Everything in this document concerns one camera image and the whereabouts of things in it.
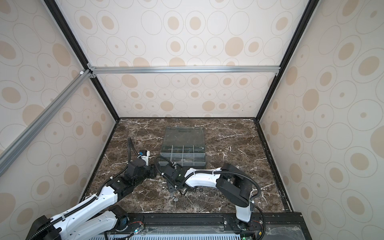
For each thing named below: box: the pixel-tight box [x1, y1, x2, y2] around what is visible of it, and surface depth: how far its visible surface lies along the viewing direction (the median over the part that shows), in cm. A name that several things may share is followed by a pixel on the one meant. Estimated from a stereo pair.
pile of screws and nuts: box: [170, 192, 181, 202], surface depth 83 cm
